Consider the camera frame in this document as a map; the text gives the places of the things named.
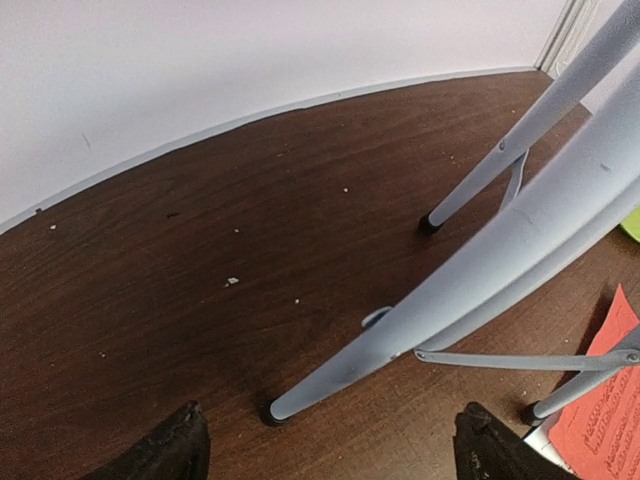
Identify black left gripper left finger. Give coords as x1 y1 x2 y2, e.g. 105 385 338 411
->
83 401 210 479

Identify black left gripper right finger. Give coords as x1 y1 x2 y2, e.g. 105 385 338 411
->
453 402 575 480

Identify white folding music stand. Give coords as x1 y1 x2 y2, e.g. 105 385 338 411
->
262 1 639 425

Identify white sheet music page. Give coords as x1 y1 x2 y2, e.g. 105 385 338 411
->
524 424 574 474

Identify lime green plate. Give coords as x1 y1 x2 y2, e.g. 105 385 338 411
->
619 208 640 243

